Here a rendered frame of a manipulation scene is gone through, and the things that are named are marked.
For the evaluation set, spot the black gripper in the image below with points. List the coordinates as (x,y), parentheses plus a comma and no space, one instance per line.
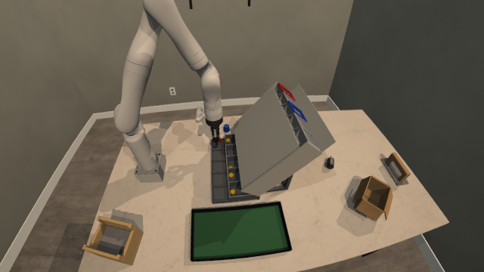
(215,130)

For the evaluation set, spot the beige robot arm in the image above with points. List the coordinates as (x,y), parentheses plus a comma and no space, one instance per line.
(160,14)

